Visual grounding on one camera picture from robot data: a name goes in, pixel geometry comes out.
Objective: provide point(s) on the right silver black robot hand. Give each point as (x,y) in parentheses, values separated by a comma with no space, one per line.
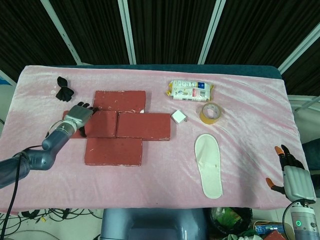
(298,180)

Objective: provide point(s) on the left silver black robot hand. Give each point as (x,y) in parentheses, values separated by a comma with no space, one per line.
(78,115)

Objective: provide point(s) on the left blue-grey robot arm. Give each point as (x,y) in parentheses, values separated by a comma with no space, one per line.
(45,152)

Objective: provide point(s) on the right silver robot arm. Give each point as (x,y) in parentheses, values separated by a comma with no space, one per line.
(303,220)

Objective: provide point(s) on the red brick with chipped corner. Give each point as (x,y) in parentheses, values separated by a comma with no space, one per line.
(120,101)

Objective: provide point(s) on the red brick with white-worn edge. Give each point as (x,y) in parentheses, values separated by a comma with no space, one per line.
(113,151)

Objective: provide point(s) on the red brick with scraped end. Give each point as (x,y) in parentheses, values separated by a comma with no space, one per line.
(143,126)

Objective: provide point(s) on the dark blue chair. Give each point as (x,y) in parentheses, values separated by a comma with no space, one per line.
(312,155)

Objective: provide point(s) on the black knotted cloth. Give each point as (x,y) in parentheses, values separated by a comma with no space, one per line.
(64,90)

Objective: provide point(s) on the blue cardboard box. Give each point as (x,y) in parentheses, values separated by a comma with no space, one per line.
(268,228)

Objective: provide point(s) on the white metal rack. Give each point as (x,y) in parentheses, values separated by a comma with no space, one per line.
(305,102)

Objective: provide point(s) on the black trash bin with bag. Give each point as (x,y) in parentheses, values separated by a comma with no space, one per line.
(231,220)

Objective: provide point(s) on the blue white sign board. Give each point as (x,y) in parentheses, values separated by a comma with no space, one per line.
(4,78)

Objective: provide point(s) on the white disposable slipper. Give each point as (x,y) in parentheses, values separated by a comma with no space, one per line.
(208,165)

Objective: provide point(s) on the teal padded table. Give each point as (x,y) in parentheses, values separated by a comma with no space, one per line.
(175,68)

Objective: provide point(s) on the pink velvet table cloth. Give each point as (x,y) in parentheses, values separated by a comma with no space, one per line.
(160,185)

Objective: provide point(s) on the yellow packing tape roll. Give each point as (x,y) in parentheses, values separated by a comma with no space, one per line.
(211,113)

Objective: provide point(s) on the white wet wipes pack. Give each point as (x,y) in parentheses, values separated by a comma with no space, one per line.
(191,90)

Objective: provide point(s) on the black pleated curtain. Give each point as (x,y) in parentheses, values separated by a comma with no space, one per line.
(172,27)

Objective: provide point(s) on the blue-grey robot torso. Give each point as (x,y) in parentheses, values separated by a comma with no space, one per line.
(152,225)

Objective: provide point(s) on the white frame pole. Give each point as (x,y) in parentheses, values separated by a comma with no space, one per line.
(127,32)
(212,32)
(62,32)
(300,47)

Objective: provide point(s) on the white usb wall charger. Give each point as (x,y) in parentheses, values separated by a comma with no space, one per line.
(178,116)

